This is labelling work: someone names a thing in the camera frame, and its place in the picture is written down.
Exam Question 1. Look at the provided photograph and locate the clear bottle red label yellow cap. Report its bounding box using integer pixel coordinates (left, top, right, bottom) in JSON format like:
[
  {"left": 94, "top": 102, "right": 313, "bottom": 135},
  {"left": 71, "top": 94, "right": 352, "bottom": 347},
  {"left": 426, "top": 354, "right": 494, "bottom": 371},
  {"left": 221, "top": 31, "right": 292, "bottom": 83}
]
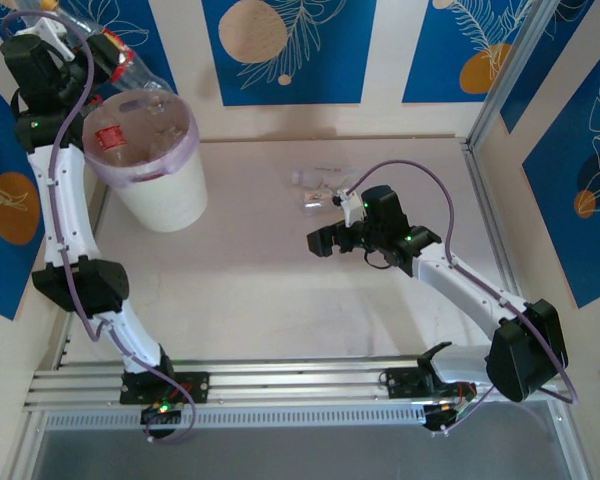
[{"left": 39, "top": 0, "right": 177, "bottom": 96}]

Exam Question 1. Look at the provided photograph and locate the clear plastic bottle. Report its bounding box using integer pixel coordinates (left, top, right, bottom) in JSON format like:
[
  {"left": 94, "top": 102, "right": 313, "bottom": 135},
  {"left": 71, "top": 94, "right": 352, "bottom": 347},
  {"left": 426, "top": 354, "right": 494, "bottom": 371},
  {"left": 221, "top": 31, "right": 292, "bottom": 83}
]
[{"left": 299, "top": 187, "right": 342, "bottom": 217}]

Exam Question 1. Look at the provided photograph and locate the clear bottle white cap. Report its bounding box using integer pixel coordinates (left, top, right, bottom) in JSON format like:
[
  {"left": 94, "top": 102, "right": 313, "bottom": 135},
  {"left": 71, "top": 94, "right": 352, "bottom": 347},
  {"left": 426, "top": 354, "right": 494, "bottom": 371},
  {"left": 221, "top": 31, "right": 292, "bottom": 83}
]
[{"left": 290, "top": 167, "right": 366, "bottom": 189}]

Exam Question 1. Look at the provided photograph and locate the pink bin liner bag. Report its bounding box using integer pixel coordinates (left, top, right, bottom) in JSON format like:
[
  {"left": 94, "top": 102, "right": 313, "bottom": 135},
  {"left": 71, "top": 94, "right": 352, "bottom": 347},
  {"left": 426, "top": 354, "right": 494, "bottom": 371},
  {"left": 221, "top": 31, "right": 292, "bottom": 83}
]
[{"left": 82, "top": 89, "right": 200, "bottom": 190}]

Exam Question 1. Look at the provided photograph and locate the white plastic bin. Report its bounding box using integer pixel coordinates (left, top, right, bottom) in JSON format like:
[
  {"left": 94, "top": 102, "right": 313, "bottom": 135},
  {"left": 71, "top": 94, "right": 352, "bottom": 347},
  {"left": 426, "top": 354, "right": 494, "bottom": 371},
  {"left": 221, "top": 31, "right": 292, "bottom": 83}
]
[{"left": 82, "top": 89, "right": 209, "bottom": 234}]

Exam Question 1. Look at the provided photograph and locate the black right control board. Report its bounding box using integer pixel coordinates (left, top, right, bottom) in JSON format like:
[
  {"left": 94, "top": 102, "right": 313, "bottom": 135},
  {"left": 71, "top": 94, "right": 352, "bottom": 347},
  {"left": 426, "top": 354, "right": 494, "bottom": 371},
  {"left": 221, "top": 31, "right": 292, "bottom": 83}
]
[{"left": 422, "top": 398, "right": 476, "bottom": 434}]

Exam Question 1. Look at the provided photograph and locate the black control board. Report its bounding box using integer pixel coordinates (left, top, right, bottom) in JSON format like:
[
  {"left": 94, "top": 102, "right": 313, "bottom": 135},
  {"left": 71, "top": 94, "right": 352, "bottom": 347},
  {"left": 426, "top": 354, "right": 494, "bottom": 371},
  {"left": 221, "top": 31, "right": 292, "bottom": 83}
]
[
  {"left": 139, "top": 399, "right": 184, "bottom": 436},
  {"left": 422, "top": 398, "right": 476, "bottom": 434}
]

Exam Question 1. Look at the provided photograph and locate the grey metal panel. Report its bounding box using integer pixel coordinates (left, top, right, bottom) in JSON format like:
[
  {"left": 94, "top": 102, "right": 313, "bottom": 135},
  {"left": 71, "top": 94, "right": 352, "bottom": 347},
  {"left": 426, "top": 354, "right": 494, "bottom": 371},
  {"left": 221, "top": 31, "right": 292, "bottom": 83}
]
[{"left": 9, "top": 399, "right": 600, "bottom": 480}]

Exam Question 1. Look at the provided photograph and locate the black left control board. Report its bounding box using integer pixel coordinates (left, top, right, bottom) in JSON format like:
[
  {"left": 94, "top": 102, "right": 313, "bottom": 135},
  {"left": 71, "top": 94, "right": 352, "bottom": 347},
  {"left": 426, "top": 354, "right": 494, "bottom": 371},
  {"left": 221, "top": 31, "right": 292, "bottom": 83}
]
[{"left": 139, "top": 399, "right": 184, "bottom": 436}]

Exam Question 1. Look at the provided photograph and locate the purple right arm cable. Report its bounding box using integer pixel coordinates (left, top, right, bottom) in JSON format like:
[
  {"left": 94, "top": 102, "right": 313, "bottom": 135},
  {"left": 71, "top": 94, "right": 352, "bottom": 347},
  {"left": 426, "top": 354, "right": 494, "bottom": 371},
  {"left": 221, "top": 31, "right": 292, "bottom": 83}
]
[{"left": 347, "top": 159, "right": 580, "bottom": 436}]

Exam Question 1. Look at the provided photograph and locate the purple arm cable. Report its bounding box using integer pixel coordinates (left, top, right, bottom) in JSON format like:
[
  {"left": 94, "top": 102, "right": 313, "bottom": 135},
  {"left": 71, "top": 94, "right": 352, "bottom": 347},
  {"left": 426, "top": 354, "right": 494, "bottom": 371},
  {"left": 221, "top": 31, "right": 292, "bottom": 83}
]
[
  {"left": 347, "top": 159, "right": 580, "bottom": 436},
  {"left": 2, "top": 10, "right": 197, "bottom": 445}
]

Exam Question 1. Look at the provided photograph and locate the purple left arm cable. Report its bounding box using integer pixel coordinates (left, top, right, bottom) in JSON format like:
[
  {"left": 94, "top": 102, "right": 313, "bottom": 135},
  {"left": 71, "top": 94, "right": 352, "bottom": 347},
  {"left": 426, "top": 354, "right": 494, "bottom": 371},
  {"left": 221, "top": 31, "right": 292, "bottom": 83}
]
[{"left": 2, "top": 10, "right": 197, "bottom": 445}]

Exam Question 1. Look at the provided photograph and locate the aluminium mounting rail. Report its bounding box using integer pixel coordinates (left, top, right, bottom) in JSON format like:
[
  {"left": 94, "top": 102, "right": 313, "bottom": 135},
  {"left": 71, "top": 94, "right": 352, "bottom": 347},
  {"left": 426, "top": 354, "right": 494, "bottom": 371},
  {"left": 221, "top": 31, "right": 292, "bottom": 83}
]
[{"left": 22, "top": 355, "right": 571, "bottom": 414}]

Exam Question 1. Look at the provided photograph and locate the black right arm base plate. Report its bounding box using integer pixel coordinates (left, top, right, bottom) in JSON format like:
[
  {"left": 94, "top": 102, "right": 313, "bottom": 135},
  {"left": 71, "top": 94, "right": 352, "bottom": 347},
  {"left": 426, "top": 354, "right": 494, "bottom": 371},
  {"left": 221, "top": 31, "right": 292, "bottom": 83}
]
[{"left": 379, "top": 367, "right": 476, "bottom": 401}]

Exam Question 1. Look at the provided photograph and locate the grey slotted cable duct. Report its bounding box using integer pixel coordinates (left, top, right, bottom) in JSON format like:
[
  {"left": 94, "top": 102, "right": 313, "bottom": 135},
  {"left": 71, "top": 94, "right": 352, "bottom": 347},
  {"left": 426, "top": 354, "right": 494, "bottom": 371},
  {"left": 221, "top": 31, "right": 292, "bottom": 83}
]
[{"left": 42, "top": 405, "right": 429, "bottom": 432}]

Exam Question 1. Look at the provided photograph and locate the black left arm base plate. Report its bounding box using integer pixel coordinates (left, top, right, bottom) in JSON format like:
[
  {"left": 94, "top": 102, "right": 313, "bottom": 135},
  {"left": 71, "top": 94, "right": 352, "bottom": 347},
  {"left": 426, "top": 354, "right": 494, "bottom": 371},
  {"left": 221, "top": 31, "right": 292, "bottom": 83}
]
[{"left": 119, "top": 372, "right": 211, "bottom": 405}]

